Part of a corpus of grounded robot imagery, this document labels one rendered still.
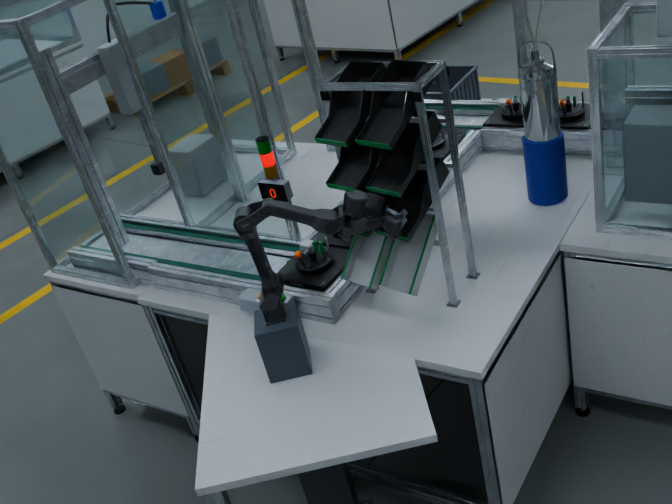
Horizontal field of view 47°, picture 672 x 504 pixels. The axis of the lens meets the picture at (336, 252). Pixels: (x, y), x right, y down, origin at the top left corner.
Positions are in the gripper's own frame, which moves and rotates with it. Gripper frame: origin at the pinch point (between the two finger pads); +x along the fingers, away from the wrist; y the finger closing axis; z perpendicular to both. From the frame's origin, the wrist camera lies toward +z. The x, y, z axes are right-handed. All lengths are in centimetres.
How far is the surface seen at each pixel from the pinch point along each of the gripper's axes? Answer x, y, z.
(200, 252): -9, 100, -53
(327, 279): 2.0, 29.5, -36.5
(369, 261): 8.2, 15.5, -24.7
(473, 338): 18.9, -25.2, -37.0
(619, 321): 90, -35, -48
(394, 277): 10.1, 4.6, -26.3
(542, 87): 82, 12, 29
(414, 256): 14.8, 1.3, -18.2
